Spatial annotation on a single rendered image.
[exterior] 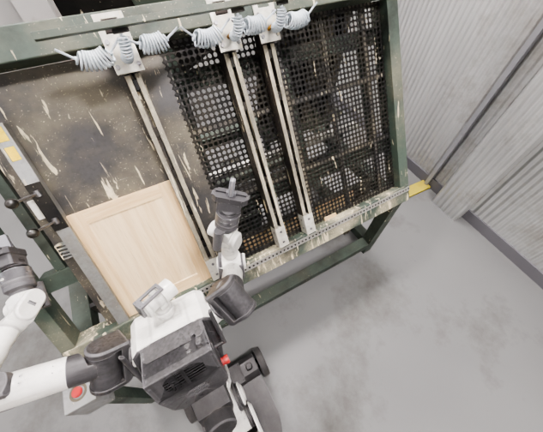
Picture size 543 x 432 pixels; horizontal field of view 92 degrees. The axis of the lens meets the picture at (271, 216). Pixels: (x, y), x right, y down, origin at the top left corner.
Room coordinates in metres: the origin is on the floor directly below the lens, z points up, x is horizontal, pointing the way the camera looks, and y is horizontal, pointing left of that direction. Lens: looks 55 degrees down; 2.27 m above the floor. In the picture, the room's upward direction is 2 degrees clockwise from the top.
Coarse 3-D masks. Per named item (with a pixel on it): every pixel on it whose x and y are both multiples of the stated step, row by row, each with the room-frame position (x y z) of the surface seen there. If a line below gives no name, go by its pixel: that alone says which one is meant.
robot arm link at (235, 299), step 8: (240, 280) 0.38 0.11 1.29; (232, 288) 0.33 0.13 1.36; (240, 288) 0.34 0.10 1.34; (224, 296) 0.30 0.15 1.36; (232, 296) 0.30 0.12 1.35; (240, 296) 0.31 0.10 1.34; (248, 296) 0.32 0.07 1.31; (224, 304) 0.28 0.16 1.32; (232, 304) 0.28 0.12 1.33; (240, 304) 0.28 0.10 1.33; (248, 304) 0.29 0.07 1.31; (232, 312) 0.26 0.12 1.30; (240, 312) 0.26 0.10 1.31
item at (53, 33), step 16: (240, 0) 1.16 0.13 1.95; (256, 0) 1.19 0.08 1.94; (272, 0) 1.22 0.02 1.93; (128, 16) 0.97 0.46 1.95; (144, 16) 0.99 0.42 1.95; (160, 16) 1.01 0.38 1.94; (176, 16) 1.04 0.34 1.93; (256, 16) 1.22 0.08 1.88; (288, 16) 1.33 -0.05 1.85; (304, 16) 1.31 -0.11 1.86; (32, 32) 0.83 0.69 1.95; (48, 32) 0.85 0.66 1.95; (64, 32) 0.87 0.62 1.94; (80, 32) 0.88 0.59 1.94; (208, 32) 1.11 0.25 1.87; (256, 32) 1.19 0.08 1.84; (96, 48) 0.93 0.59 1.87; (112, 48) 0.95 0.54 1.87; (144, 48) 0.97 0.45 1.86; (160, 48) 1.00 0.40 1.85; (96, 64) 0.89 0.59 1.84; (112, 64) 0.92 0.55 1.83
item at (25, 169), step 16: (0, 144) 0.73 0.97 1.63; (16, 144) 0.74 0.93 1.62; (32, 176) 0.68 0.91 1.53; (48, 192) 0.66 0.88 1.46; (64, 240) 0.53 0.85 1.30; (80, 240) 0.55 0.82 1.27; (80, 256) 0.49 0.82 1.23; (96, 272) 0.46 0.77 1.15; (96, 288) 0.40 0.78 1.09; (112, 304) 0.36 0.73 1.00
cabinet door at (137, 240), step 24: (144, 192) 0.76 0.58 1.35; (168, 192) 0.79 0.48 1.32; (72, 216) 0.62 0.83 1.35; (96, 216) 0.64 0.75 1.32; (120, 216) 0.66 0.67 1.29; (144, 216) 0.69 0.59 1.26; (168, 216) 0.72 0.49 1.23; (96, 240) 0.57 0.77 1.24; (120, 240) 0.59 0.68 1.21; (144, 240) 0.61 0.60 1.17; (168, 240) 0.64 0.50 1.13; (192, 240) 0.67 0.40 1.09; (96, 264) 0.49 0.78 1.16; (120, 264) 0.51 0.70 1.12; (144, 264) 0.53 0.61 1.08; (168, 264) 0.56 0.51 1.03; (192, 264) 0.58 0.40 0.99; (120, 288) 0.43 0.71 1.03; (144, 288) 0.45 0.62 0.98
